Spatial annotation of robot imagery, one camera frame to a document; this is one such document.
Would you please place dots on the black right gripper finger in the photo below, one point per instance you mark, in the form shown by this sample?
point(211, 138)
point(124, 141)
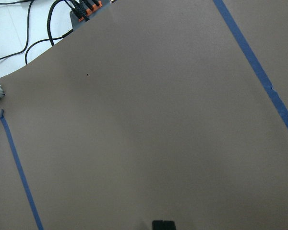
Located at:
point(163, 225)

